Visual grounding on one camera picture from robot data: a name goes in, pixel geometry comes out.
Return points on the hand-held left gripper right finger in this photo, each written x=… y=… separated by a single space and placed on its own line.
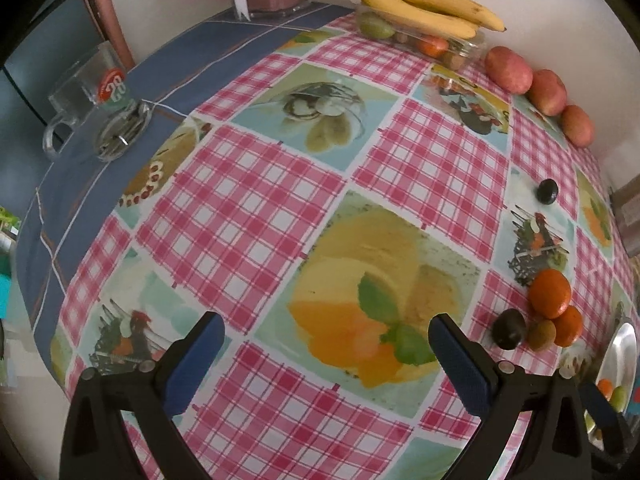
x=457 y=360

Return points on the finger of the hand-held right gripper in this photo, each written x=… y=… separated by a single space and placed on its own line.
x=607 y=420

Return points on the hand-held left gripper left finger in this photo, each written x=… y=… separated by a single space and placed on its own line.
x=192 y=365

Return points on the green mango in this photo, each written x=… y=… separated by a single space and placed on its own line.
x=619 y=397

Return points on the orange tangerine with stem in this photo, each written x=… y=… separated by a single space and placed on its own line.
x=605 y=387

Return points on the round metal plate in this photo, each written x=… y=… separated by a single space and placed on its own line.
x=622 y=355

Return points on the brown kiwi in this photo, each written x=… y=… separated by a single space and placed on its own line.
x=542 y=334

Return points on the small dark plum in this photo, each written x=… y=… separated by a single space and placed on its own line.
x=547 y=191

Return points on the pink checkered fruit-print tablecloth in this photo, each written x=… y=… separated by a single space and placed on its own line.
x=260 y=185

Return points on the red apple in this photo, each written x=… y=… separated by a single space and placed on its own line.
x=547 y=92
x=577 y=126
x=507 y=69

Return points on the clear glass mug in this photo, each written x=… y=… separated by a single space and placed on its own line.
x=95 y=105

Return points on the clear plastic fruit container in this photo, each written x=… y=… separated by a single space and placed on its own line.
x=465 y=50

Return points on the small orange tangerine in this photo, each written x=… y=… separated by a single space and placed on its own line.
x=432 y=46

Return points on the small green fruit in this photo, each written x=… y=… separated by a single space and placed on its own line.
x=375 y=26

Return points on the yellow banana bunch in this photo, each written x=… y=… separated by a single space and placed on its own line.
x=425 y=5

